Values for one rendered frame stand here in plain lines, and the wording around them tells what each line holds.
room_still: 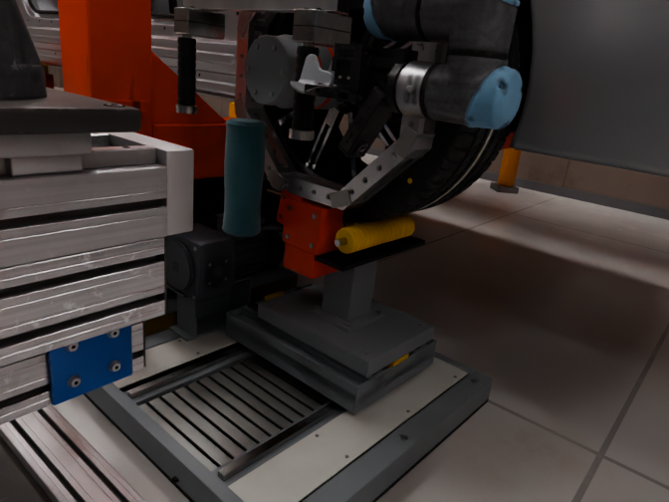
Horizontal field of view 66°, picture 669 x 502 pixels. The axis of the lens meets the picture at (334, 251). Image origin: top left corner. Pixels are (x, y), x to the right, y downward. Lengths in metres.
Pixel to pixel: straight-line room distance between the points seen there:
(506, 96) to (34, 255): 0.53
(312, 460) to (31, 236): 0.84
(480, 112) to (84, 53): 1.01
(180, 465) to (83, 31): 1.00
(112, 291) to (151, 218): 0.08
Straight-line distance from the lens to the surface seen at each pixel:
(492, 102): 0.67
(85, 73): 1.43
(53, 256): 0.52
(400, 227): 1.27
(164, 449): 1.23
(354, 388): 1.27
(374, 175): 1.06
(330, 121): 1.28
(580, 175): 5.06
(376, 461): 1.21
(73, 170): 0.51
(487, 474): 1.39
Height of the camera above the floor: 0.87
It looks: 19 degrees down
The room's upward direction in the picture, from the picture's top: 6 degrees clockwise
